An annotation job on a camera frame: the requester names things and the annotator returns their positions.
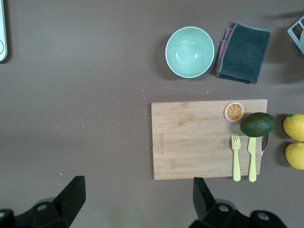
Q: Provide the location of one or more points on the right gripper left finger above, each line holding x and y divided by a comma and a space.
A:
69, 202

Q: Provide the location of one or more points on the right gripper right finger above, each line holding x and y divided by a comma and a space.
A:
206, 209

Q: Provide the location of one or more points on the yellow plastic fork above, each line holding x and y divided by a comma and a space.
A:
236, 161

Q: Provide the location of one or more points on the yellow plastic knife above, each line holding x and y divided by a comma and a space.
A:
252, 161

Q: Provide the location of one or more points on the bamboo cutting board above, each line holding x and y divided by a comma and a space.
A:
190, 142

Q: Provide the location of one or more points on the dark green avocado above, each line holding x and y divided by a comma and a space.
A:
257, 124

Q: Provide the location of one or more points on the toy orange slice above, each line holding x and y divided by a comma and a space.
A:
234, 112

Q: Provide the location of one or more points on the yellow lemon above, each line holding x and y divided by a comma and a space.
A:
294, 127
295, 155

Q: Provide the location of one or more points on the mint green bowl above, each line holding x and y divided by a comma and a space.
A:
190, 52

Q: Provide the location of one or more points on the dark grey folded cloth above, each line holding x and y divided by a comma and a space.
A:
244, 52

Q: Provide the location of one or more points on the cream bear print tray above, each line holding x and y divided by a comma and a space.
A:
2, 23

